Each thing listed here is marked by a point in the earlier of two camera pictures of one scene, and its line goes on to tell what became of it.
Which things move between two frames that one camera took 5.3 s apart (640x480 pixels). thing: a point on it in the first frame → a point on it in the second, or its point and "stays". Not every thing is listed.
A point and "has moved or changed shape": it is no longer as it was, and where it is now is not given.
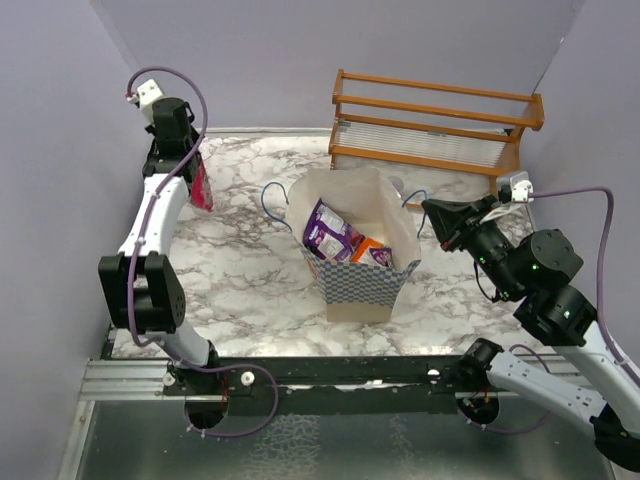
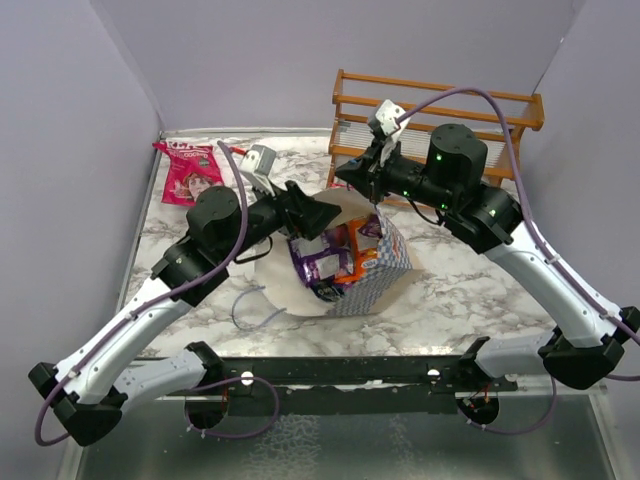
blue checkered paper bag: [357, 291] → [387, 274]
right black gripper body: [482, 238] → [407, 178]
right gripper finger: [446, 218] → [358, 174]
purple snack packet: [330, 236] has moved or changed shape
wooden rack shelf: [428, 125] stays
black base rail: [324, 384] stays
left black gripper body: [194, 138] → [267, 216]
